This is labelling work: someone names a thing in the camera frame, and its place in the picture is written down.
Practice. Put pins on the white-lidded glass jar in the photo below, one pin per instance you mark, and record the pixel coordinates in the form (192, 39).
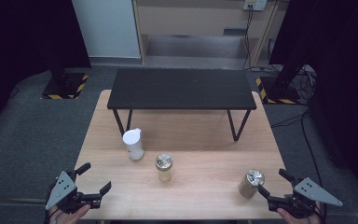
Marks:
(133, 146)

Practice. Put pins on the wooden cabinet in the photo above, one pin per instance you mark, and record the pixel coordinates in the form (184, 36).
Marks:
(195, 21)

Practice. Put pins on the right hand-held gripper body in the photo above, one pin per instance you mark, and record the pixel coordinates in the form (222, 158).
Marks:
(310, 189)

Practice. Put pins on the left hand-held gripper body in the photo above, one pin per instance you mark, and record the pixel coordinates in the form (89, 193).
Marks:
(61, 189)

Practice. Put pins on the brown powder glass jar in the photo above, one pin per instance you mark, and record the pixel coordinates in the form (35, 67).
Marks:
(248, 186)

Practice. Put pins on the white wall socket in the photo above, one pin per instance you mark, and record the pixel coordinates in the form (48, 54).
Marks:
(254, 4)

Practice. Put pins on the yellow granule glass jar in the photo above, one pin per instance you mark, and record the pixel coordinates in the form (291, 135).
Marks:
(164, 169)

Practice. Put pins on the black shelf with metal legs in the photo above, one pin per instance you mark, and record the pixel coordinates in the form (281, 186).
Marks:
(181, 88)

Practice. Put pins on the white panel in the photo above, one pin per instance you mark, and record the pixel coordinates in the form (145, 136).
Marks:
(107, 28)

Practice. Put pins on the black curtain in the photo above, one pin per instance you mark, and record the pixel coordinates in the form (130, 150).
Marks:
(18, 46)
(338, 62)

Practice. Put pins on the person's left hand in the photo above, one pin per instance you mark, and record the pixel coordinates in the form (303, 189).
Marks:
(71, 217)

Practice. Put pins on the person's right hand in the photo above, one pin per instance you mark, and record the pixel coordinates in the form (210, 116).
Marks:
(289, 217)

